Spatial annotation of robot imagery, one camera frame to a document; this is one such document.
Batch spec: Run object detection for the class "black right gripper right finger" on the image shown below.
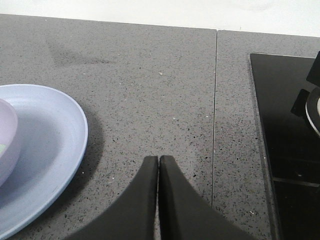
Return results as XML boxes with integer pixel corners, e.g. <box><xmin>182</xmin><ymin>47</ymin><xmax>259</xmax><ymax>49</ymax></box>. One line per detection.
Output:
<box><xmin>158</xmin><ymin>155</ymin><xmax>253</xmax><ymax>240</ymax></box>

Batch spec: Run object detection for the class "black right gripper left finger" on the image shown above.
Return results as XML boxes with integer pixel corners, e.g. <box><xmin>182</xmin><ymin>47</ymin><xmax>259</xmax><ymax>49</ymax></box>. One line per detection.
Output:
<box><xmin>66</xmin><ymin>156</ymin><xmax>159</xmax><ymax>240</ymax></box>

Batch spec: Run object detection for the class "purple plastic bowl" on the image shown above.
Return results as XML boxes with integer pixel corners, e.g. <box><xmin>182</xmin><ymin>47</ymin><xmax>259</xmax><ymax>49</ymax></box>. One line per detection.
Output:
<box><xmin>0</xmin><ymin>99</ymin><xmax>21</xmax><ymax>186</ymax></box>

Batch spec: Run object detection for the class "light blue plate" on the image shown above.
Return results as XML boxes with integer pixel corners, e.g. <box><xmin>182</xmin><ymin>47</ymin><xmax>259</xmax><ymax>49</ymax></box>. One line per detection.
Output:
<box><xmin>0</xmin><ymin>84</ymin><xmax>88</xmax><ymax>240</ymax></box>

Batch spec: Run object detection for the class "black glass gas hob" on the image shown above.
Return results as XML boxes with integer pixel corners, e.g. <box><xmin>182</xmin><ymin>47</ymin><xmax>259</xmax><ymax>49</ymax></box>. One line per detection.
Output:
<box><xmin>250</xmin><ymin>53</ymin><xmax>320</xmax><ymax>240</ymax></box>

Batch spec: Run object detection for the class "steel gas burner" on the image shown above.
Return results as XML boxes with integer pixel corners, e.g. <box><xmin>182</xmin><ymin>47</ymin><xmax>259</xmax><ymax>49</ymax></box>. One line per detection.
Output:
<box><xmin>291</xmin><ymin>52</ymin><xmax>320</xmax><ymax>137</ymax></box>

